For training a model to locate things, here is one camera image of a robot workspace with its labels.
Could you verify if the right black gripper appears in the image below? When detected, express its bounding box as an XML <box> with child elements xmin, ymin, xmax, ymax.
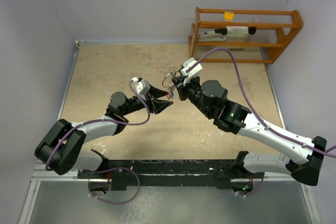
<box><xmin>172</xmin><ymin>74</ymin><xmax>213</xmax><ymax>118</ymax></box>

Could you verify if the black round object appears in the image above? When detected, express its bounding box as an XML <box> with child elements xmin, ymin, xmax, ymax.
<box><xmin>248</xmin><ymin>27</ymin><xmax>257</xmax><ymax>35</ymax></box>

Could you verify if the black base frame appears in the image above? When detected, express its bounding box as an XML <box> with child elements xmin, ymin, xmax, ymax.
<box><xmin>78</xmin><ymin>152</ymin><xmax>263</xmax><ymax>191</ymax></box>

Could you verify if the white stapler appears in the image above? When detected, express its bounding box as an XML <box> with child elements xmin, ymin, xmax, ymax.
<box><xmin>197</xmin><ymin>28</ymin><xmax>227</xmax><ymax>42</ymax></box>

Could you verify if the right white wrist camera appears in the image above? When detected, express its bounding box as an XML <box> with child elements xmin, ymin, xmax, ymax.
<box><xmin>180</xmin><ymin>57</ymin><xmax>203</xmax><ymax>86</ymax></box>

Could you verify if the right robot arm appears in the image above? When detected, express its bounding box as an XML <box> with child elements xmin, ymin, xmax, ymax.
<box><xmin>172</xmin><ymin>77</ymin><xmax>327</xmax><ymax>186</ymax></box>

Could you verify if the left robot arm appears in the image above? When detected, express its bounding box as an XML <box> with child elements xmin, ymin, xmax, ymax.
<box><xmin>34</xmin><ymin>79</ymin><xmax>173</xmax><ymax>178</ymax></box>

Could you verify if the yellow sticky block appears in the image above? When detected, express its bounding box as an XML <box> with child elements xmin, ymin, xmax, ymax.
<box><xmin>224</xmin><ymin>12</ymin><xmax>234</xmax><ymax>22</ymax></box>

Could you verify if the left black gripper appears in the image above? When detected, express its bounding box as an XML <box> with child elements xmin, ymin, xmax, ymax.
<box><xmin>121</xmin><ymin>85</ymin><xmax>172</xmax><ymax>116</ymax></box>

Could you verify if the white green box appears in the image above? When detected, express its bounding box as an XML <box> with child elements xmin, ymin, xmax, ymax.
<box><xmin>227</xmin><ymin>26</ymin><xmax>249</xmax><ymax>38</ymax></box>

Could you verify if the wooden shelf rack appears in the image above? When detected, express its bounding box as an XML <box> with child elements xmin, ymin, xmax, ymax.
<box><xmin>188</xmin><ymin>7</ymin><xmax>303</xmax><ymax>63</ymax></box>

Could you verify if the staples strip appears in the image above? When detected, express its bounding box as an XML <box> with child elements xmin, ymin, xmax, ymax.
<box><xmin>227</xmin><ymin>46</ymin><xmax>245</xmax><ymax>50</ymax></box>

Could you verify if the base left purple cable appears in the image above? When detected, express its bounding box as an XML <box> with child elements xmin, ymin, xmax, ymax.
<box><xmin>88</xmin><ymin>165</ymin><xmax>142</xmax><ymax>205</ymax></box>

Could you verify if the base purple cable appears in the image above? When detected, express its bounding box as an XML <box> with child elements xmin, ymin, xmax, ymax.
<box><xmin>88</xmin><ymin>165</ymin><xmax>142</xmax><ymax>205</ymax></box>
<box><xmin>235</xmin><ymin>168</ymin><xmax>266</xmax><ymax>199</ymax></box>

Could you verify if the base right purple cable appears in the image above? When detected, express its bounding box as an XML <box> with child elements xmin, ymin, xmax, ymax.
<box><xmin>235</xmin><ymin>168</ymin><xmax>266</xmax><ymax>199</ymax></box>

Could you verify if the silver keys bunch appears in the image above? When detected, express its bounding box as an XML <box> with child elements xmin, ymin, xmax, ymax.
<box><xmin>168</xmin><ymin>84</ymin><xmax>176</xmax><ymax>93</ymax></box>

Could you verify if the large silver keyring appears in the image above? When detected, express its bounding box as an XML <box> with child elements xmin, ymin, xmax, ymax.
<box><xmin>161</xmin><ymin>70</ymin><xmax>180</xmax><ymax>88</ymax></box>

